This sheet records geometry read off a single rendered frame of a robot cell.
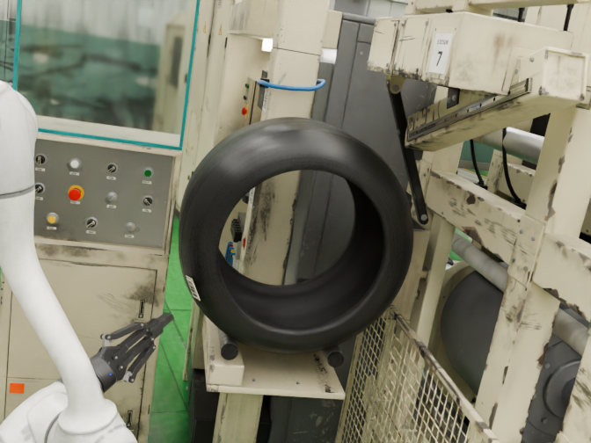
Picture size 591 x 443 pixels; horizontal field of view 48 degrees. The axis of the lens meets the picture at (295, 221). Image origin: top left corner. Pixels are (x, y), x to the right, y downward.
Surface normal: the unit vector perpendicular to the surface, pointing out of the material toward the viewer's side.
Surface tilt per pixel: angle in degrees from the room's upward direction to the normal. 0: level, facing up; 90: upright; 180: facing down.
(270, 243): 90
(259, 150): 50
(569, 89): 72
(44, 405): 23
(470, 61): 90
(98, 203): 90
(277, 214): 90
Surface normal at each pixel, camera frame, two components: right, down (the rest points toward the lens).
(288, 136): 0.04, -0.51
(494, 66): 0.17, 0.28
